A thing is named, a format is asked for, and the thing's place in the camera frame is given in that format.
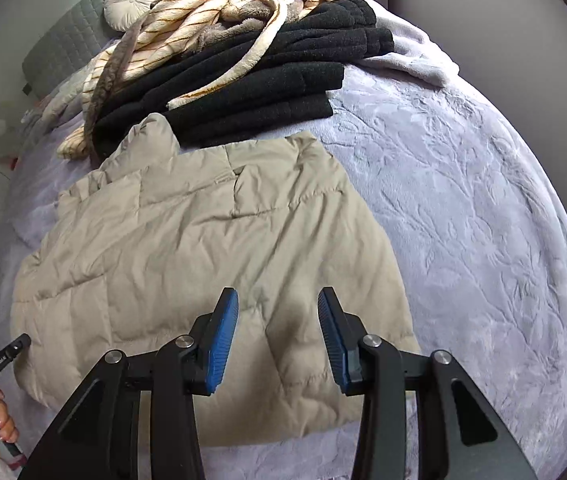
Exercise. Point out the beige puffer jacket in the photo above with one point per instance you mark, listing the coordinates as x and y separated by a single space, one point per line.
163 240

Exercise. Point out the folded black fleece coat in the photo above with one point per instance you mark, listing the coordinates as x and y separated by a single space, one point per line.
288 75

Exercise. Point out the cream striped plush robe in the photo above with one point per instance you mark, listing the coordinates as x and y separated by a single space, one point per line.
198 10

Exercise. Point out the grey quilted headboard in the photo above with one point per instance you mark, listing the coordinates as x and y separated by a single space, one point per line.
68 35

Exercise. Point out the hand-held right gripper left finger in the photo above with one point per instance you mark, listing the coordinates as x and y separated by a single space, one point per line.
221 345

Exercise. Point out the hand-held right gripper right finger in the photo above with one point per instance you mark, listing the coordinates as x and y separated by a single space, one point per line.
336 345

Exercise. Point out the pale grey blanket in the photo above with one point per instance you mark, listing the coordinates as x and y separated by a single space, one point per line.
413 55

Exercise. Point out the white fan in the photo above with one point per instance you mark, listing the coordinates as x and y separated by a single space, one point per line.
0 127

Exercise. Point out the small red box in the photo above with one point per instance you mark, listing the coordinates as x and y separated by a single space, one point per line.
12 163

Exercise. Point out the folded white puffer jacket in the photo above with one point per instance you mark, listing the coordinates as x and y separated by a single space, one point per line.
70 90

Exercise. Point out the lavender embossed blanket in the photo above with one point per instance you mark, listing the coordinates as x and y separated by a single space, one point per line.
463 210

